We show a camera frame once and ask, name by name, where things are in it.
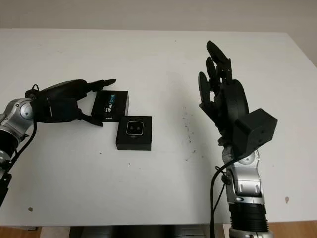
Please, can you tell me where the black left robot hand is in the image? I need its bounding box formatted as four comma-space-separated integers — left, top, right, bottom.
36, 78, 117, 127

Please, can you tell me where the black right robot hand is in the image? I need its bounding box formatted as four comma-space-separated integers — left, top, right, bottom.
197, 40, 250, 150

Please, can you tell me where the black RealSense box lid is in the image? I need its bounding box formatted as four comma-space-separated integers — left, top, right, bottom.
91, 90, 131, 123

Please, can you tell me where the small silver depth camera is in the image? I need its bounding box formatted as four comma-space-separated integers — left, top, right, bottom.
125, 120, 145, 137

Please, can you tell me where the black box base with insert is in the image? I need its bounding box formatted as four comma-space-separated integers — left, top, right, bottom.
115, 115, 153, 152

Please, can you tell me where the dark robot torso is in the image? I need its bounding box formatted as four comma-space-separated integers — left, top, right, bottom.
69, 218, 223, 238

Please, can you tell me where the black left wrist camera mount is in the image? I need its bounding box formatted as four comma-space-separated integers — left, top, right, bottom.
31, 97, 83, 124

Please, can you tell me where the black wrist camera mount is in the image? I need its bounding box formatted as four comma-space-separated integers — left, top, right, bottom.
233, 108, 278, 160
31, 97, 83, 124

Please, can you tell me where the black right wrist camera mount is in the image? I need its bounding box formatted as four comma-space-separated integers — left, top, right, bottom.
233, 108, 278, 160

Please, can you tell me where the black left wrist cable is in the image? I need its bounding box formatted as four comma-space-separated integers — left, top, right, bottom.
0, 83, 41, 207

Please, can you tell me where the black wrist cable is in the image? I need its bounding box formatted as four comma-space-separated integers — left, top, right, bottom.
0, 83, 41, 207
209, 161, 239, 238

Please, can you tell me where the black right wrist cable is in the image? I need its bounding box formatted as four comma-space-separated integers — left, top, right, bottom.
209, 161, 239, 238

